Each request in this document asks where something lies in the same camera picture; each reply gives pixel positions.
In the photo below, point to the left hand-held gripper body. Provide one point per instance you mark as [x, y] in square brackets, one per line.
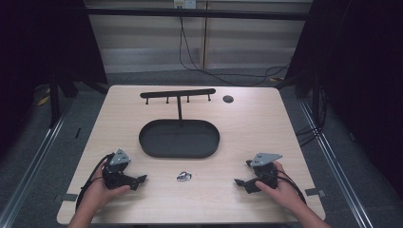
[118, 177]

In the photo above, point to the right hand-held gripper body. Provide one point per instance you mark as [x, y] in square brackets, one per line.
[267, 174]

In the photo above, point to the person's left hand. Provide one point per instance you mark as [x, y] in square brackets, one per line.
[99, 193]

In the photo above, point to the person's right hand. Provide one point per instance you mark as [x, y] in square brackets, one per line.
[283, 193]

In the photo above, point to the grey tape strip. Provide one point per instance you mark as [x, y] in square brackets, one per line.
[315, 192]
[66, 197]

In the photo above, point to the black hook rack with tray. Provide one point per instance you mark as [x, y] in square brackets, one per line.
[179, 139]

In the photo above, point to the round black table grommet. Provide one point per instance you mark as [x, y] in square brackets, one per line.
[228, 98]

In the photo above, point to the black metal stand leg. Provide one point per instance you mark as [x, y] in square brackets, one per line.
[54, 101]

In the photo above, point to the yellow floor tape piece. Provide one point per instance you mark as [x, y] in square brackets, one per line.
[43, 100]

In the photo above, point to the dark curtain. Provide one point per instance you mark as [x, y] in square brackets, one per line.
[358, 79]
[41, 47]

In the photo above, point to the metal floor rail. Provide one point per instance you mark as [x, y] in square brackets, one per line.
[34, 164]
[335, 164]

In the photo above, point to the black horizontal frame bar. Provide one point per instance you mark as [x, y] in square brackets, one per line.
[196, 13]

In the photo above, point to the white wall socket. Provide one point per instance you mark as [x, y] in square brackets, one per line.
[184, 3]

